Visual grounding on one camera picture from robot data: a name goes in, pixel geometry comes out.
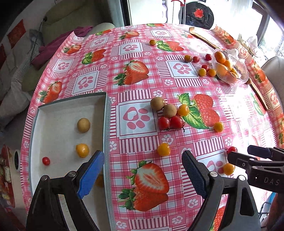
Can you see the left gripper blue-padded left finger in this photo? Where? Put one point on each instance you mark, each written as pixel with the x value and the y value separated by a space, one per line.
pixel 78 184

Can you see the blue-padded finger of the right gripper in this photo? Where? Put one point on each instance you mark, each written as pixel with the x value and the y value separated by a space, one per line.
pixel 274 154

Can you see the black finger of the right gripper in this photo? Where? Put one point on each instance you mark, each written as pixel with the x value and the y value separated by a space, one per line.
pixel 267 175

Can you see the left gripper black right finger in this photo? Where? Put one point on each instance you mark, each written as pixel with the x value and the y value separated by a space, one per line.
pixel 209 185

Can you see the yellow cherry tomato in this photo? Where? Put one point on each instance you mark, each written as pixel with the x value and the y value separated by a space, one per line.
pixel 228 169
pixel 100 181
pixel 82 150
pixel 218 127
pixel 164 149

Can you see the small red cherry tomato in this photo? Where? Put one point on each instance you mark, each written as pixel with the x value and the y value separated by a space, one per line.
pixel 46 161

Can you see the white shallow tray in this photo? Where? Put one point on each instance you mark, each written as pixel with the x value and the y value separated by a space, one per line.
pixel 55 135

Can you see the brown longan in tray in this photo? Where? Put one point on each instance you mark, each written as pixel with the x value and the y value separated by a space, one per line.
pixel 83 125

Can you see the white cylindrical device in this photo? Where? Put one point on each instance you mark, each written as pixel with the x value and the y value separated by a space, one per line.
pixel 16 160

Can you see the orange cherry tomato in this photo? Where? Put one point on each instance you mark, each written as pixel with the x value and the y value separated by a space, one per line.
pixel 183 110
pixel 152 42

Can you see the brown kiwi berry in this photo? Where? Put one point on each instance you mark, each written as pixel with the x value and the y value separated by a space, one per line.
pixel 169 110
pixel 157 103

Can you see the glass fruit bowl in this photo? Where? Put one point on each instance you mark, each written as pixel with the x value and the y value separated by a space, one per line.
pixel 229 67

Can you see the strawberry pattern pink tablecloth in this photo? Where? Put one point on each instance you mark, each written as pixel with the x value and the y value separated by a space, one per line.
pixel 152 192

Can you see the maroon cloth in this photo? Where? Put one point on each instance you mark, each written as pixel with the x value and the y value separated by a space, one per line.
pixel 47 51

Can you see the orange cherry tomato far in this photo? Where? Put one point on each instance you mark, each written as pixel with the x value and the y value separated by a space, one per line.
pixel 152 42

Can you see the olive green sofa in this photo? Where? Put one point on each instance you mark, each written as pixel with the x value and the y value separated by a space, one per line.
pixel 64 17

